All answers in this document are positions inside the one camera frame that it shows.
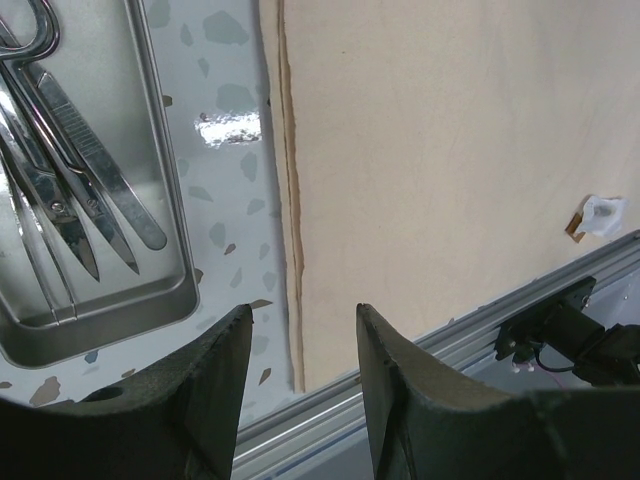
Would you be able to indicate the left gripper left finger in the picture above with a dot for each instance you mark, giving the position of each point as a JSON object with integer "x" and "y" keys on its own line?
{"x": 176, "y": 419}

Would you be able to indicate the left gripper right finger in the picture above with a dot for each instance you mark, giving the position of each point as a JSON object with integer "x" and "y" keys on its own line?
{"x": 426, "y": 420}

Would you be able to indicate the metal tweezers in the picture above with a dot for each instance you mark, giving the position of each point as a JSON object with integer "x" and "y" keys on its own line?
{"x": 101, "y": 164}

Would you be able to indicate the short pointed scissors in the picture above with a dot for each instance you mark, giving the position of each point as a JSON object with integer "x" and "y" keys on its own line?
{"x": 71, "y": 167}

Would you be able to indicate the long surgical scissors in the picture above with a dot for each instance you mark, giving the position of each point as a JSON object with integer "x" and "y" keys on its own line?
{"x": 35, "y": 191}

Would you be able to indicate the beige surgical cloth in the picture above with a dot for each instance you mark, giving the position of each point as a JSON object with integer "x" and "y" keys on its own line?
{"x": 431, "y": 154}

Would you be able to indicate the metal instrument tray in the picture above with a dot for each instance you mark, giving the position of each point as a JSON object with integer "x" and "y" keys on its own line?
{"x": 94, "y": 248}

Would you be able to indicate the sealed blade packet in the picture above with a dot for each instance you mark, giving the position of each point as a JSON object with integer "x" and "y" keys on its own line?
{"x": 598, "y": 216}

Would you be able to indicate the aluminium mounting rail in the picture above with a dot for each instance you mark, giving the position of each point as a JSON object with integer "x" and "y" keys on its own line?
{"x": 323, "y": 434}

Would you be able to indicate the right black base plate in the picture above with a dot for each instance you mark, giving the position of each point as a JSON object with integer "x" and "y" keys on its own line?
{"x": 560, "y": 337}

